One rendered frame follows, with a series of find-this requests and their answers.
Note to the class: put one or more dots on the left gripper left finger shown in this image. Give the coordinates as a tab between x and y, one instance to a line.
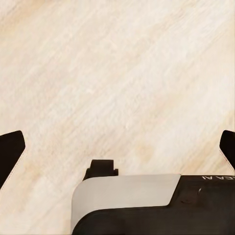
12	145

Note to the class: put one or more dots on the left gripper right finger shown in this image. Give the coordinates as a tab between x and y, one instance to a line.
227	146

